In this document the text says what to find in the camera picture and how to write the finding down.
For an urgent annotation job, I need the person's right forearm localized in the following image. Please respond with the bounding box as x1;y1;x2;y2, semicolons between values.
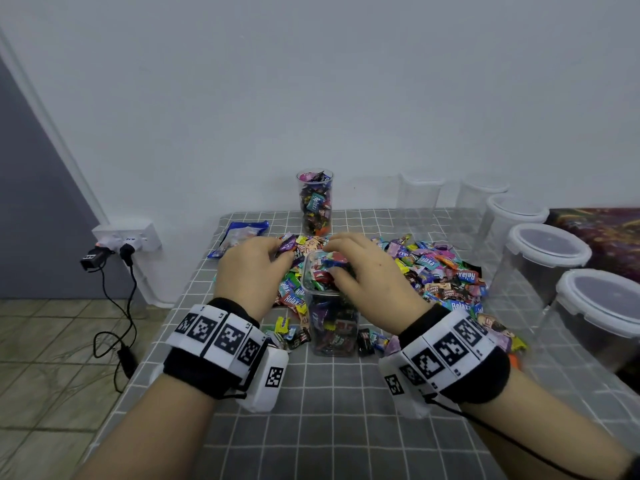
455;365;636;480

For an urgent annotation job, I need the black power plug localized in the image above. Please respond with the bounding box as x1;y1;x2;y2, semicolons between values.
80;243;136;272

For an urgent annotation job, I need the black power cable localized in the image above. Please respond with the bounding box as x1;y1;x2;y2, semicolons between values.
92;257;139;386

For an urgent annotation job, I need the pile of colourful candies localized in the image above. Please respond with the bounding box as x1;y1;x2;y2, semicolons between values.
262;231;528;361

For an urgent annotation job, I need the tall transparent plastic jar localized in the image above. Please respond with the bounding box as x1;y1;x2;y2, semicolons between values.
297;171;334;237

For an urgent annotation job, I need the black marker-tagged left wristband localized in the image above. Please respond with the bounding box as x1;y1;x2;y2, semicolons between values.
163;297;266;401

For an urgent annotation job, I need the person's right hand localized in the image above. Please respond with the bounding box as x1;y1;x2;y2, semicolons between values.
325;231;446;336

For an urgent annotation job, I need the white wall socket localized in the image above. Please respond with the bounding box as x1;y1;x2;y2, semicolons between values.
92;223;162;252

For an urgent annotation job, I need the black marker-tagged right wristband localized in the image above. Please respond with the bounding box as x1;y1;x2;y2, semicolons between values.
395;305;511;404

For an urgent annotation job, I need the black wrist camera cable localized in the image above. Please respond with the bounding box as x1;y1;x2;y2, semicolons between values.
440;395;601;480

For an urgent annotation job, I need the dark patterned cloth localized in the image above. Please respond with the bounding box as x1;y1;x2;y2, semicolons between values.
550;207;640;281

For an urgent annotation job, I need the small transparent plastic jar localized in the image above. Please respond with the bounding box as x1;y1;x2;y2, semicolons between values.
398;175;446;209
455;177;511;234
302;249;361;358

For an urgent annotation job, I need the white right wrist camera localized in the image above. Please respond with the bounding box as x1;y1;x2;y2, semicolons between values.
378;349;431;419

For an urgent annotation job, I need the grey door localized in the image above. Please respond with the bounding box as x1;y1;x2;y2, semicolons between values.
0;55;106;301

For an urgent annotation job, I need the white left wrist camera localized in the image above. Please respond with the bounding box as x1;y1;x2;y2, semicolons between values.
240;345;289;414

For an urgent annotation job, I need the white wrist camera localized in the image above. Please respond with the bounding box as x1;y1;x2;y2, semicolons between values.
240;345;289;414
378;349;431;419

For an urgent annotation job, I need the person's left forearm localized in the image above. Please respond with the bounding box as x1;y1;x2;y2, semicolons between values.
80;375;221;480

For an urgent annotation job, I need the person's left hand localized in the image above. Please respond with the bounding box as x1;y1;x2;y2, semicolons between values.
213;235;301;321

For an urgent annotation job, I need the blue snack packet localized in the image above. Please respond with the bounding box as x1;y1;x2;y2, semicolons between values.
208;221;271;260

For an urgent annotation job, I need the black marker-tagged wristband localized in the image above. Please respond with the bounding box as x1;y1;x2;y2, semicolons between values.
395;305;511;404
163;297;266;401

